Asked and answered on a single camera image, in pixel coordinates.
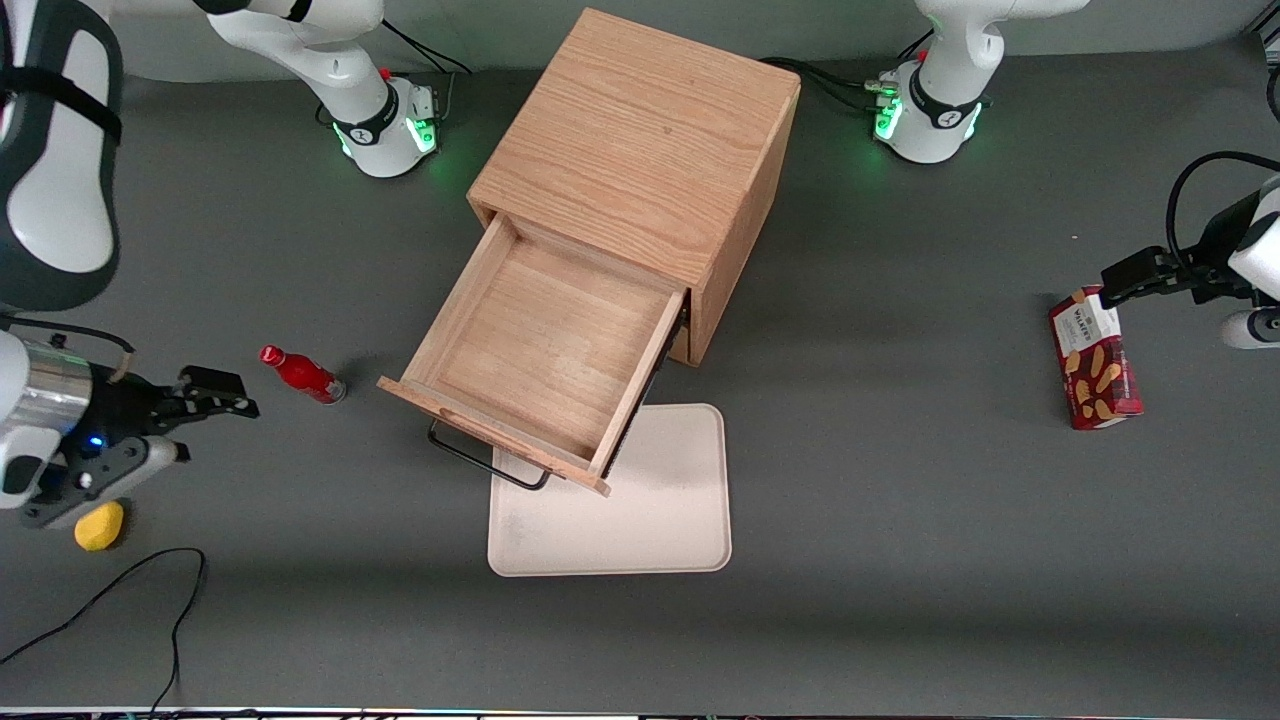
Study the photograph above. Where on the red bottle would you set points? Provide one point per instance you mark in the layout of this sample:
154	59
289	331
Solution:
305	376

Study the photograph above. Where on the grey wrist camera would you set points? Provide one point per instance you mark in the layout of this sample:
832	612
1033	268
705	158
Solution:
1250	328
100	478

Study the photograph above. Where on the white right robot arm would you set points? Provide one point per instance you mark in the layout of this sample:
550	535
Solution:
60	200

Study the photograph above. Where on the wooden drawer cabinet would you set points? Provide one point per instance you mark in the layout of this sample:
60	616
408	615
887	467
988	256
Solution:
640	130

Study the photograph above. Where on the yellow lemon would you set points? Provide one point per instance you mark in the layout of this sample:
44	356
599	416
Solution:
99	527

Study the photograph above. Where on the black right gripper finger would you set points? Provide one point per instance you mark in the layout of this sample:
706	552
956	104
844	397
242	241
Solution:
230	407
215	381

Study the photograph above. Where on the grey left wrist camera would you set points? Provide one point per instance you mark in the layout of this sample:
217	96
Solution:
1250	328

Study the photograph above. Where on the aluminium frame rail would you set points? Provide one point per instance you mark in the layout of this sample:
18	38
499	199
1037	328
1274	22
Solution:
1262	40

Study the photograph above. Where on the wooden drawer with notched edge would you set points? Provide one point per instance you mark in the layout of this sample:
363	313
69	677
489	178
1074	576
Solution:
545	340

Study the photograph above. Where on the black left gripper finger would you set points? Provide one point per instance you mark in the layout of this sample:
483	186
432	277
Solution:
1150	294
1135	272

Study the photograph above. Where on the beige plastic tray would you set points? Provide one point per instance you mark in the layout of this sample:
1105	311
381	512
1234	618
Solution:
650	520

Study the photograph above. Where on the red cookie box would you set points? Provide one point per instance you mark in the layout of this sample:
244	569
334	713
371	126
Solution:
1100	380

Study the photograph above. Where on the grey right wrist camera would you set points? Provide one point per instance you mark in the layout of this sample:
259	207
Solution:
100	478

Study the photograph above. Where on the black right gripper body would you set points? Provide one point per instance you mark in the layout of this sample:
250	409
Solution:
118	411

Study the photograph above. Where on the wooden drawer with plain edge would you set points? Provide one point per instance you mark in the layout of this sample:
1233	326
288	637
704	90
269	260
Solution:
682	345

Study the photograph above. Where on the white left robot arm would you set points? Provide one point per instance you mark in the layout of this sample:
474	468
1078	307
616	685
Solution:
950	70

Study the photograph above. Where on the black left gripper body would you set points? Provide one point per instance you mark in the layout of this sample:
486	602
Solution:
1214	247

